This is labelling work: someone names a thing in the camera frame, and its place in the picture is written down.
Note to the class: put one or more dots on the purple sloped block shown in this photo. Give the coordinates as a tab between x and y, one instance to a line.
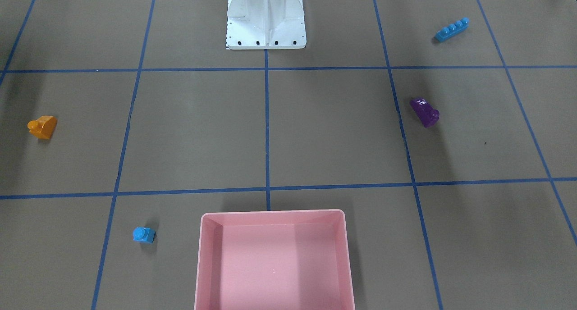
427	114

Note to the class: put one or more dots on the small blue block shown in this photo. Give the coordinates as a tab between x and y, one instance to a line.
143	235

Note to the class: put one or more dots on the long blue four-stud block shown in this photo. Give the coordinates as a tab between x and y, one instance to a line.
452	30

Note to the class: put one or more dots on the orange sloped block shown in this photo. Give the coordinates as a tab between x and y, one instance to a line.
43	127

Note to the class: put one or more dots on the pink plastic box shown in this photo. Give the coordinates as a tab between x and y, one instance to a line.
274	260

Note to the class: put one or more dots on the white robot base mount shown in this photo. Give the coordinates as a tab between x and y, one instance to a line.
265	25

